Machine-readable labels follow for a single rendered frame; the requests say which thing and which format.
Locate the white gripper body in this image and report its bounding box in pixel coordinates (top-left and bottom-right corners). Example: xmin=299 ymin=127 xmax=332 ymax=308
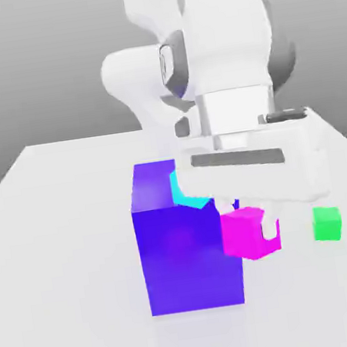
xmin=170 ymin=117 xmax=334 ymax=221

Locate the small magenta cube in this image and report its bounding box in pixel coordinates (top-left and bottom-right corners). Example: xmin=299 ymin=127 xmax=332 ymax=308
xmin=218 ymin=202 xmax=285 ymax=265

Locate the small cyan cube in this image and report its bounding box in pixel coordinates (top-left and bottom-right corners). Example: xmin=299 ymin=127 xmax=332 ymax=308
xmin=168 ymin=165 xmax=215 ymax=214

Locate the small green cube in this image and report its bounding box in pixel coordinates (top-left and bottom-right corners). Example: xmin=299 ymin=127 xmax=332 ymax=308
xmin=309 ymin=203 xmax=346 ymax=245

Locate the large purple box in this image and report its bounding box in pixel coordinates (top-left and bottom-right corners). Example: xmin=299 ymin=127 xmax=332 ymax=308
xmin=124 ymin=150 xmax=254 ymax=319

